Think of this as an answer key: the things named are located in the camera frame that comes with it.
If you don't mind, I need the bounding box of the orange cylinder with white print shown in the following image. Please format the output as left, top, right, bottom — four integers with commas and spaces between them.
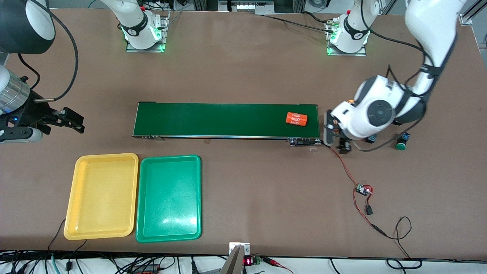
286, 112, 308, 126

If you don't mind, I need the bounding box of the yellow plastic tray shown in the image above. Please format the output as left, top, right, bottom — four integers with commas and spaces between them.
64, 153, 139, 241

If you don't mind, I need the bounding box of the green conveyor belt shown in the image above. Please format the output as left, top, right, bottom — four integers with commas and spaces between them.
132, 102, 322, 147

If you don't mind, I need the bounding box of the green plastic tray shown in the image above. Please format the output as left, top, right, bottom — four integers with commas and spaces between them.
135, 155, 202, 243

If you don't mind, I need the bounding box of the red clip lead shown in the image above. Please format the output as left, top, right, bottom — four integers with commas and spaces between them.
263, 258, 294, 274

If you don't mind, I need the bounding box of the grey metal equipment box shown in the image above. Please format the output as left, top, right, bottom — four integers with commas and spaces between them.
219, 0, 274, 12

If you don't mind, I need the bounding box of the red and black wire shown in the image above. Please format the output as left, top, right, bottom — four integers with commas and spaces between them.
320, 139, 388, 238

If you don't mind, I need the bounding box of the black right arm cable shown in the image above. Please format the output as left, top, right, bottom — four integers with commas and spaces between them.
17, 0, 79, 102

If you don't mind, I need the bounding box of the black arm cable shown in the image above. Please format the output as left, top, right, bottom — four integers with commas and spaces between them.
358, 29, 438, 153
17, 0, 79, 102

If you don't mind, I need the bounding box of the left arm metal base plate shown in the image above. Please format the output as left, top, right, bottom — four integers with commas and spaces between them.
326, 19, 367, 57

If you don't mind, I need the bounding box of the thin black looped cable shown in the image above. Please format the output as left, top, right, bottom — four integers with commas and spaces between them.
385, 216, 423, 269

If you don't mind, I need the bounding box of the thin black cable by tray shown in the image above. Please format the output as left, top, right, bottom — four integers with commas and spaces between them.
47, 219, 88, 263

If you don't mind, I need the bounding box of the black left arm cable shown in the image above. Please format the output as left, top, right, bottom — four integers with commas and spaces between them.
358, 29, 438, 153

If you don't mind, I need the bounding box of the black cable on table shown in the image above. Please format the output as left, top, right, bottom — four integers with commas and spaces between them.
263, 11, 336, 32

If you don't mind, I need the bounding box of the grey metal camera bracket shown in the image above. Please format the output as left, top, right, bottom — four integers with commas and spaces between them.
220, 242, 250, 274

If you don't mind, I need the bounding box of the aluminium frame profile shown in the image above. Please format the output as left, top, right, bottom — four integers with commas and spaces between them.
458, 0, 487, 26

